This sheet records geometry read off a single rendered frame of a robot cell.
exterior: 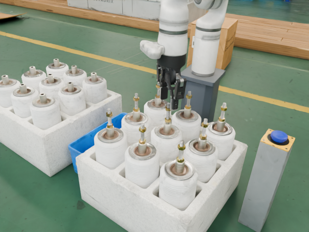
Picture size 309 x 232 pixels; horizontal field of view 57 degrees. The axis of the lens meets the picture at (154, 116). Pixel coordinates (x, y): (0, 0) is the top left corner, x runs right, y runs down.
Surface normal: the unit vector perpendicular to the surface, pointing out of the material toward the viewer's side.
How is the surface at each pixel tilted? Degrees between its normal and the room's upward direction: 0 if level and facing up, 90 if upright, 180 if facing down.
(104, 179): 90
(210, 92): 90
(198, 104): 90
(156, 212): 90
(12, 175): 0
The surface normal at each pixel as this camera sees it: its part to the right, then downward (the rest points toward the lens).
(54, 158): 0.80, 0.33
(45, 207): 0.03, -0.85
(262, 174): -0.59, 0.40
